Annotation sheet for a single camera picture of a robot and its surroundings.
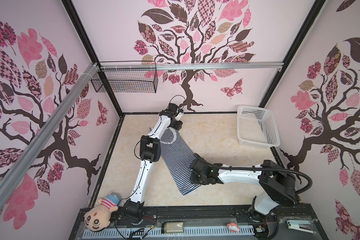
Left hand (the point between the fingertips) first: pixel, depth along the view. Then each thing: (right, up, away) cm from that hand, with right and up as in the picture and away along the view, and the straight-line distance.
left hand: (176, 125), depth 109 cm
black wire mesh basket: (-31, +32, -14) cm, 46 cm away
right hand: (+9, -31, -24) cm, 40 cm away
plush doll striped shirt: (-33, -42, -43) cm, 69 cm away
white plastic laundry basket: (+62, -1, +3) cm, 62 cm away
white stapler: (+64, -49, -38) cm, 89 cm away
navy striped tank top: (0, -19, -12) cm, 22 cm away
